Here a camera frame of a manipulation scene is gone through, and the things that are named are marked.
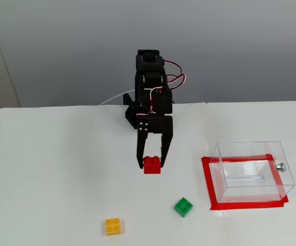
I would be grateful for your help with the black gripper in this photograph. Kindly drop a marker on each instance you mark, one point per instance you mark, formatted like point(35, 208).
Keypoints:
point(160, 125)

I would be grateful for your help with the red lego brick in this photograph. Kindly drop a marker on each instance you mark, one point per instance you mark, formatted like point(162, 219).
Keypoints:
point(152, 166)

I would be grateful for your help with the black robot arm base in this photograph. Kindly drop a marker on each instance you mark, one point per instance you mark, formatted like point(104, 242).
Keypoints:
point(130, 112)

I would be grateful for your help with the green lego brick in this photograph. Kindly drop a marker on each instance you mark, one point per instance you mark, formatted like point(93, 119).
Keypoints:
point(183, 207)

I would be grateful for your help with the yellow lego brick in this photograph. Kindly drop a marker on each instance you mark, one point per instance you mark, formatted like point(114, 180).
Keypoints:
point(114, 226)

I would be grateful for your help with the silver metal box lock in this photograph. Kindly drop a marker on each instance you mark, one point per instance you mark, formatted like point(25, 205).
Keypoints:
point(280, 167)

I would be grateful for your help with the transparent plastic box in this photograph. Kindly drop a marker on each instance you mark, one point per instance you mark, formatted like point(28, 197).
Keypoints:
point(286, 164)

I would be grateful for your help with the red tape frame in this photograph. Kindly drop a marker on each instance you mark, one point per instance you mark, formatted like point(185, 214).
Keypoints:
point(206, 179)

